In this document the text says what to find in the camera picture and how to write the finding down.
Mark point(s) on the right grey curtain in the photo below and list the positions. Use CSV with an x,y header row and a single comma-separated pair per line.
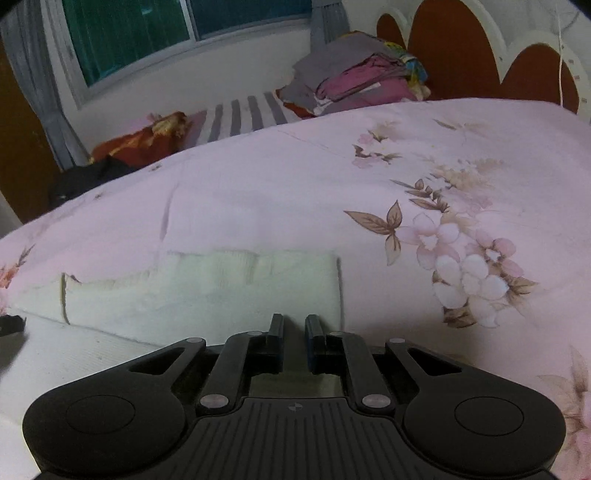
x,y
329,21

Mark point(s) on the brown wooden door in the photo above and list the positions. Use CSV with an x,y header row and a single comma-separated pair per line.
x,y
28,169

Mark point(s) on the grey white striped cloth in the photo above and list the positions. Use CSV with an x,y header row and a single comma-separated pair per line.
x,y
237,117

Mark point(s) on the black garment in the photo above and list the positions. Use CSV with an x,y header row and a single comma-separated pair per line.
x,y
78,180

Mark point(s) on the grey curtain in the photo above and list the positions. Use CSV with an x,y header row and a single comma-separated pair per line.
x,y
24,40
329,21

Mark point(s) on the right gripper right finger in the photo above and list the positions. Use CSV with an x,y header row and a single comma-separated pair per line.
x,y
347,356

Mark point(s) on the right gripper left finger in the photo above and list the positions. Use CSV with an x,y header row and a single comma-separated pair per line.
x,y
242,357

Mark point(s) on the red white scalloped headboard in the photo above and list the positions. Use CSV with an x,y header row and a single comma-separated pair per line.
x,y
466,56

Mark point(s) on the aluminium framed window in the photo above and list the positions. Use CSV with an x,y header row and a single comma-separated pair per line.
x,y
101,42

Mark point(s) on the cream knitted sweater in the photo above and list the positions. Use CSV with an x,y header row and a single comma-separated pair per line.
x,y
74,329

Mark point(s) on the pink floral bed sheet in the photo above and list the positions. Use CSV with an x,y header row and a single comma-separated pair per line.
x,y
462,226

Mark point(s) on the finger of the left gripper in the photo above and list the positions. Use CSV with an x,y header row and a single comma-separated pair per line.
x,y
11,324

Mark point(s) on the left grey curtain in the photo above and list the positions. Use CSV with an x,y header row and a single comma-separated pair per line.
x,y
24,40

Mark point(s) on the pile of folded clothes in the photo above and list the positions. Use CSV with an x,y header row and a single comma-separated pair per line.
x,y
355,71

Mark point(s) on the red orange patterned cloth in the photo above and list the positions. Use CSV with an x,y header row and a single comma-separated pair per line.
x,y
163,137

